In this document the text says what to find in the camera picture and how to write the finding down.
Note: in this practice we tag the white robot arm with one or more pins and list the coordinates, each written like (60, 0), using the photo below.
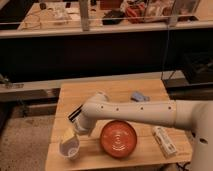
(191, 115)

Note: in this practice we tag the metal post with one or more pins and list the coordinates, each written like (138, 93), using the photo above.
(83, 6)
(173, 18)

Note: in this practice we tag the metal frame rail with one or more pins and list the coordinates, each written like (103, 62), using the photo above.
(51, 88)

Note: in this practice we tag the metal post right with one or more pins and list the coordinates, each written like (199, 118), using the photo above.
(173, 18)

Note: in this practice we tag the orange cloth pile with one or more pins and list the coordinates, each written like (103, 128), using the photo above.
(135, 13)

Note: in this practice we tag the black bag on bench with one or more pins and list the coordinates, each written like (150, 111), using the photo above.
(112, 17)

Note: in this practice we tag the white ceramic cup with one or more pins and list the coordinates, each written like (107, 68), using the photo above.
(69, 148)

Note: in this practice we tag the metal post left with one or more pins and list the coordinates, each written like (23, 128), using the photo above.
(83, 6)

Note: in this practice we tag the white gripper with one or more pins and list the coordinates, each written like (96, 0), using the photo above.
(82, 126)

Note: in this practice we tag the black striped rectangular block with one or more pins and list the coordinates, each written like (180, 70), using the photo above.
(75, 113)

